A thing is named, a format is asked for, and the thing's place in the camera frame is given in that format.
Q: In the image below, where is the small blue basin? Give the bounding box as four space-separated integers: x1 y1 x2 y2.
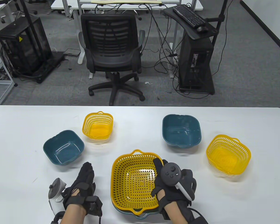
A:
43 130 85 166

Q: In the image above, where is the black equipment cabinet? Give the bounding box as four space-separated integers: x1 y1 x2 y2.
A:
0 16 66 84

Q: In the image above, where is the black mesh office chair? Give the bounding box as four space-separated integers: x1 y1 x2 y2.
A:
78 13 146 106

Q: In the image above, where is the black keyboard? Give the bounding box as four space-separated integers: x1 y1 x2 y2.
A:
173 4 206 29

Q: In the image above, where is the grey white left hand controller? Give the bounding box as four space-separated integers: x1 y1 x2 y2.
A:
48 178 67 224

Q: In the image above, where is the small yellow drain basket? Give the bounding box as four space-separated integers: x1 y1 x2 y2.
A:
82 111 114 141

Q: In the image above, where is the medium yellow drain basket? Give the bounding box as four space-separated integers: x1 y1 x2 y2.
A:
206 134 251 175

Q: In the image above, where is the grey white hand controller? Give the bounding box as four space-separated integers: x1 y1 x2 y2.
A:
160 163 194 201
48 178 67 224

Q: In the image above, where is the medium blue basin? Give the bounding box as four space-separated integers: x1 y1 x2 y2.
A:
162 114 202 148

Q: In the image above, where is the person's left forearm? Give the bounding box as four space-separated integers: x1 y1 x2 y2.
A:
61 204 86 224

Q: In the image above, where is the black keyboard tray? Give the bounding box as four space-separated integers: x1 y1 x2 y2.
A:
163 6 220 40

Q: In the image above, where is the white metal rack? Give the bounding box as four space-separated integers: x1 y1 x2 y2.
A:
0 35 15 105

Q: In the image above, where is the black stand pole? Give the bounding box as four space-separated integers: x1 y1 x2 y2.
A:
21 0 48 63
206 0 228 46

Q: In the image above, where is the black computer tower cart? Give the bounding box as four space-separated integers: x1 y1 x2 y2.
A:
178 35 215 95

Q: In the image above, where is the white office desk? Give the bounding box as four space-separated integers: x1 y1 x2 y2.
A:
51 0 204 78

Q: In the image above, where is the grey white right hand controller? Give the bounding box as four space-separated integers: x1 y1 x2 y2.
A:
160 163 194 201

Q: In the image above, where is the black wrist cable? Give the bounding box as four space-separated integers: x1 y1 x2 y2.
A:
190 207 209 224

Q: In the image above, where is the large yellow drain basket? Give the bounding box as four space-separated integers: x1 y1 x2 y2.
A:
111 149 168 215

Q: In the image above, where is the large blue basin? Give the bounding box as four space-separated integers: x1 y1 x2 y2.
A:
112 201 159 219

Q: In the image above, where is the grey flat floor device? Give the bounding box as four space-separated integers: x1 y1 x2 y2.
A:
63 48 81 56

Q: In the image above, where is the bundle of black floor cables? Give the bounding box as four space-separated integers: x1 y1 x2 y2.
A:
140 3 184 75

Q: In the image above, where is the person's right hand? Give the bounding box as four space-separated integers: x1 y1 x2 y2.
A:
151 158 197 220

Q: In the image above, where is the person's left hand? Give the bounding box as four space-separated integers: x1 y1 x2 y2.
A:
61 162 96 210

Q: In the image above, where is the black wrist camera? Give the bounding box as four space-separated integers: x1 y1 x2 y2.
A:
85 196 103 216

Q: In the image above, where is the person's right forearm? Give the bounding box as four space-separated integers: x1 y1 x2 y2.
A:
163 202 209 224

